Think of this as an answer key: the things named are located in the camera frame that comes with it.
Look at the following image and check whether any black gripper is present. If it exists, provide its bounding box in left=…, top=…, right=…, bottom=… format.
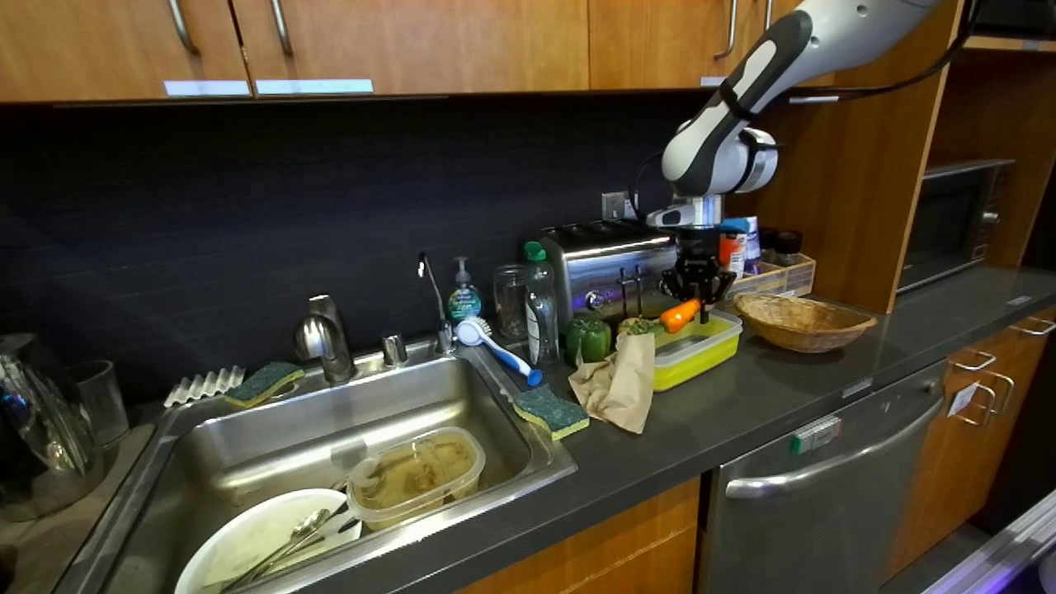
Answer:
left=669, top=227, right=740, bottom=314

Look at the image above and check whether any orange carrot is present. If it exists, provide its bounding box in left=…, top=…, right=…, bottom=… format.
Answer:
left=654, top=293, right=707, bottom=335

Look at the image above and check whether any yellow lunchbox with clear lid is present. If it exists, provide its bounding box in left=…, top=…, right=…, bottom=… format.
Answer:
left=640, top=303, right=749, bottom=397

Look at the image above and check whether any white can red label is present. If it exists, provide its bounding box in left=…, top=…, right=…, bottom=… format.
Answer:
left=716, top=223, right=753, bottom=277

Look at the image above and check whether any blue white carton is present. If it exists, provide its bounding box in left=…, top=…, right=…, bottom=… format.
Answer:
left=736, top=231, right=766, bottom=274

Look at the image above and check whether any wooden crate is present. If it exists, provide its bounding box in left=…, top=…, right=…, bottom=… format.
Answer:
left=723, top=249, right=822, bottom=307

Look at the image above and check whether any silver toaster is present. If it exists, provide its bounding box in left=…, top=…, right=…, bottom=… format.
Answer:
left=537, top=216, right=688, bottom=330

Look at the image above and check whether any black jar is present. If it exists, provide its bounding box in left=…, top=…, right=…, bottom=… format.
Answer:
left=759, top=223, right=810, bottom=274

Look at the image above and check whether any wicker basket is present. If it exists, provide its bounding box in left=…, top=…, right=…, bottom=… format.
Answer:
left=733, top=289, right=882, bottom=359

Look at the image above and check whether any green bell pepper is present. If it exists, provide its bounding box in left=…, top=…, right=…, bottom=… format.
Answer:
left=561, top=311, right=618, bottom=370

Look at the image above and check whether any brown paper napkin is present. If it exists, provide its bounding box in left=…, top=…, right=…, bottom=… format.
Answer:
left=563, top=318, right=659, bottom=440

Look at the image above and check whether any wooden shelf unit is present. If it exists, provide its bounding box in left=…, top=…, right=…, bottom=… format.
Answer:
left=716, top=0, right=1056, bottom=323

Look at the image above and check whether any clear bottle green cap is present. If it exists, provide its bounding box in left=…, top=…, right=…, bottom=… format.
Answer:
left=517, top=238, right=569, bottom=372

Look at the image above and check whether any clear glass jar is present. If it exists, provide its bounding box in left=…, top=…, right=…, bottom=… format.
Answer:
left=487, top=262, right=531, bottom=347

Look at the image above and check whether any yellow green sponge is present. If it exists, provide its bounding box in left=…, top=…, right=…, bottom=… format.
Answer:
left=504, top=379, right=595, bottom=446
left=221, top=359, right=311, bottom=410

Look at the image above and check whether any blue white dish brush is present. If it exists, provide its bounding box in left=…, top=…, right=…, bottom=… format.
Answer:
left=452, top=314, right=547, bottom=394

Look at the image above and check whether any stainless steel dishwasher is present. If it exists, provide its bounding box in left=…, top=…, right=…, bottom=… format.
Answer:
left=698, top=359, right=949, bottom=594

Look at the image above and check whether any teal soap dispenser bottle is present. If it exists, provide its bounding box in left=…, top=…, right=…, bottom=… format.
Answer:
left=443, top=253, right=486, bottom=330

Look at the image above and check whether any wooden upper cabinet door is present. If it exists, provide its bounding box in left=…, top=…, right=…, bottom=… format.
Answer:
left=585, top=0, right=753, bottom=91
left=0, top=0, right=255, bottom=106
left=227, top=0, right=595, bottom=100

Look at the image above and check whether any stainless steel microwave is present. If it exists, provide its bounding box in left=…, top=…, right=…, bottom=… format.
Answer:
left=898, top=156, right=1024, bottom=298

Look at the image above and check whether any thin chrome water tap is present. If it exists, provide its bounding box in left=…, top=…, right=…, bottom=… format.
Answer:
left=412, top=249, right=457, bottom=359

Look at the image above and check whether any wooden lower cabinet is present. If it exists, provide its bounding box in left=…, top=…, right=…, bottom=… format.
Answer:
left=459, top=476, right=703, bottom=594

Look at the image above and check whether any white paper tag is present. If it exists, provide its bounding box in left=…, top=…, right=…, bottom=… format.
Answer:
left=943, top=379, right=985, bottom=423

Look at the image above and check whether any small metal sink cap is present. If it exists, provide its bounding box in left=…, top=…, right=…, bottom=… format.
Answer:
left=381, top=330, right=412, bottom=370

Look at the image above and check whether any wooden drawer cabinet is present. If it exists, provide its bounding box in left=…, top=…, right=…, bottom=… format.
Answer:
left=888, top=311, right=1056, bottom=578

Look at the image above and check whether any clear plastic food container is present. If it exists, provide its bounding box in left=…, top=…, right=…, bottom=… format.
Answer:
left=343, top=423, right=492, bottom=534

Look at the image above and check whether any chrome kitchen faucet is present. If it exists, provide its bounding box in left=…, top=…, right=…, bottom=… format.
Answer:
left=288, top=288, right=360, bottom=390

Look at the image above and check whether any stainless steel sink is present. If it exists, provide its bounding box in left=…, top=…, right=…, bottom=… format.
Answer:
left=51, top=347, right=580, bottom=594

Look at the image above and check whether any metal fork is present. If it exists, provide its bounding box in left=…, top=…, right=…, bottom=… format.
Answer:
left=221, top=497, right=355, bottom=594

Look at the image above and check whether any white ridged drying rack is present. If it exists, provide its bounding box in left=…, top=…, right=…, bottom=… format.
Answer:
left=159, top=362, right=249, bottom=412

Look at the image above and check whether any white plate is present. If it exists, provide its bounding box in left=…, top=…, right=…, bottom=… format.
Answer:
left=173, top=485, right=368, bottom=594

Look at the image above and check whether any clear glass tumbler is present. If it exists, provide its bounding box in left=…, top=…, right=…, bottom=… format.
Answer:
left=68, top=356, right=134, bottom=454

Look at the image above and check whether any glass pitcher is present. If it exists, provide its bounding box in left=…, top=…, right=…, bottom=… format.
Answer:
left=0, top=326, right=98, bottom=517

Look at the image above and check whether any wall power outlet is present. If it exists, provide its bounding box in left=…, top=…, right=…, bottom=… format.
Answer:
left=596, top=188, right=644, bottom=223

